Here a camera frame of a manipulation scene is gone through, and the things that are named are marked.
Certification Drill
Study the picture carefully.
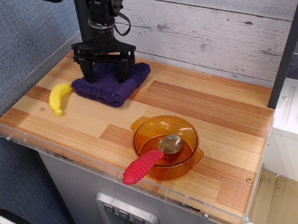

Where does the grey metal cabinet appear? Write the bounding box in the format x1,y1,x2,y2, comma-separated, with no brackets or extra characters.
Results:
40,153,219,224

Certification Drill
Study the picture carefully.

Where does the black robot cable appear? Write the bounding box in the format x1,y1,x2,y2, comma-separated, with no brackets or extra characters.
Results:
38,0,132,41

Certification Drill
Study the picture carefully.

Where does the black right vertical post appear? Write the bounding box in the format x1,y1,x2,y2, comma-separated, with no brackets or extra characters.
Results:
267,4,298,109

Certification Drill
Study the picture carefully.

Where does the white ribbed side unit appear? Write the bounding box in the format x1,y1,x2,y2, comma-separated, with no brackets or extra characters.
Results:
263,78,298,182

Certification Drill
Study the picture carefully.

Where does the red handled metal spoon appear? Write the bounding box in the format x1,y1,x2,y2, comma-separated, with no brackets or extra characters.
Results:
123,134,183,185

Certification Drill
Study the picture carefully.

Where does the orange transparent plastic bowl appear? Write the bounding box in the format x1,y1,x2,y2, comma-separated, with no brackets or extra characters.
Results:
131,115,204,180

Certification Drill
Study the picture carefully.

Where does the silver button control panel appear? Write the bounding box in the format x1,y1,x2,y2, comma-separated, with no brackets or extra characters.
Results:
96,192,159,224

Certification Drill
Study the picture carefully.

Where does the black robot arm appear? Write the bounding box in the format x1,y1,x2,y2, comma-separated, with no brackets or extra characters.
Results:
71,0,136,83

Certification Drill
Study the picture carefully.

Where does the purple blue terry cloth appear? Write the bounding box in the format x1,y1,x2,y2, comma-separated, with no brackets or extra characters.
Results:
71,62,151,107

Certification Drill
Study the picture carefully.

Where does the yellow toy banana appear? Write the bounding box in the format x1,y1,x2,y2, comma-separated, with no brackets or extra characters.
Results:
48,83,72,116

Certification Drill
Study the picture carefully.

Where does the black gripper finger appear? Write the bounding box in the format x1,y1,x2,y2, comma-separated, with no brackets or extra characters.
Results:
117,60,129,83
79,60,95,83

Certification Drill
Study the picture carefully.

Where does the clear acrylic table guard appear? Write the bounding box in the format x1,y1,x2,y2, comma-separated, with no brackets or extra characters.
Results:
0,20,281,224

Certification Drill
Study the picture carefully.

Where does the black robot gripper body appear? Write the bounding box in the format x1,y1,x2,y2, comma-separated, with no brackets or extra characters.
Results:
71,26,136,67

